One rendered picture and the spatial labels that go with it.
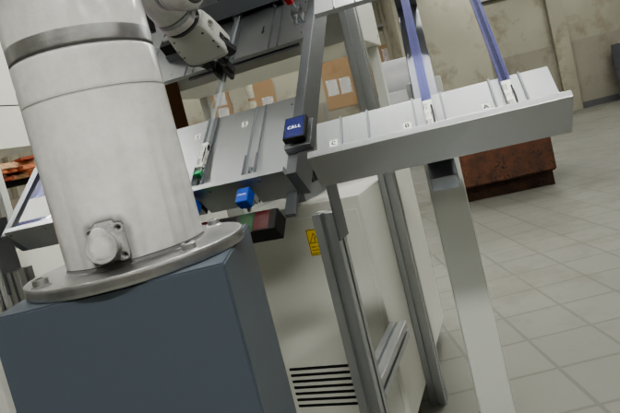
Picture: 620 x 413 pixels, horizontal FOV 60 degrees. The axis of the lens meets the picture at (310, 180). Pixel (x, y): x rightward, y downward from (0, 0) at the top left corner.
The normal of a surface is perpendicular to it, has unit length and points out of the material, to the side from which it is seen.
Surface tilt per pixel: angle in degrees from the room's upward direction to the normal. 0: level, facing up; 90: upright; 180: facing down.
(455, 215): 90
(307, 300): 90
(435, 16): 90
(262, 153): 44
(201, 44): 143
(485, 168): 90
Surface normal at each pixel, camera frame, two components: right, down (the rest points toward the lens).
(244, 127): -0.40, -0.58
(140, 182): 0.55, -0.07
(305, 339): -0.33, 0.16
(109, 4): 0.73, -0.15
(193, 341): 0.02, 0.08
